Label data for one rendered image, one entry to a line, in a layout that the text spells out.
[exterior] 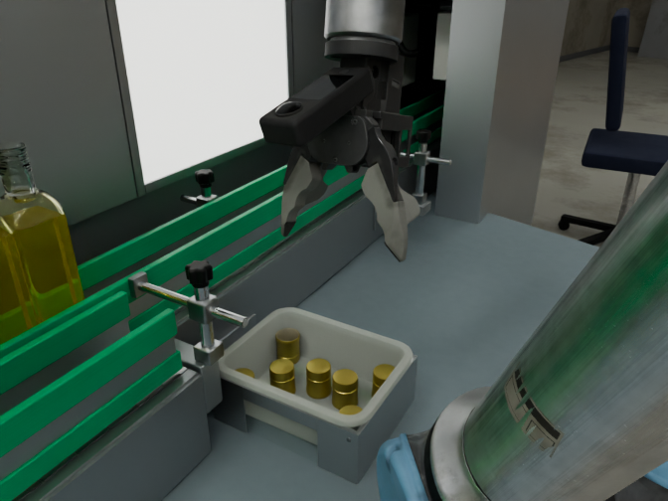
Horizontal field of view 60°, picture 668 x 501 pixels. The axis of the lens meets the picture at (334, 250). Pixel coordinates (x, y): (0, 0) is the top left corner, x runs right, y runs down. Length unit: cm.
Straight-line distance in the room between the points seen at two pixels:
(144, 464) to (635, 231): 56
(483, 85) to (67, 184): 86
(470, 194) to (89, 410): 100
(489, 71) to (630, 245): 108
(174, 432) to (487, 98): 94
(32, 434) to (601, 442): 46
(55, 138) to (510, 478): 68
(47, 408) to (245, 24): 74
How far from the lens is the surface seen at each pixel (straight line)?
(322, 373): 79
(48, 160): 83
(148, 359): 66
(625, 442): 30
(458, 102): 134
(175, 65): 97
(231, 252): 87
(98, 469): 64
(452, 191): 139
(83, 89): 86
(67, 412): 61
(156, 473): 71
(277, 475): 75
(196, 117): 101
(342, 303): 105
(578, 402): 29
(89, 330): 69
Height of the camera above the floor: 131
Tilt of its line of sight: 27 degrees down
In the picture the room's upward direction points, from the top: straight up
